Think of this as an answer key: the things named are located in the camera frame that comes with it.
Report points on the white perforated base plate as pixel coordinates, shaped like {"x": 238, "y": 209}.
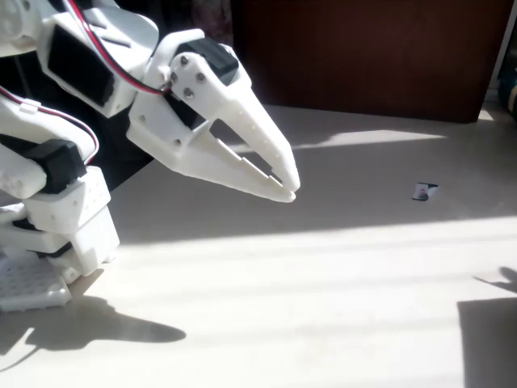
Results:
{"x": 28, "y": 287}

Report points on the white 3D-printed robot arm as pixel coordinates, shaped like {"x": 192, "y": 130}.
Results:
{"x": 121, "y": 24}

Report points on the teal object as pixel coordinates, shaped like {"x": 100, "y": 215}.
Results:
{"x": 509, "y": 87}

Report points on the green white label card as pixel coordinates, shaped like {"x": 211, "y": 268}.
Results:
{"x": 424, "y": 192}

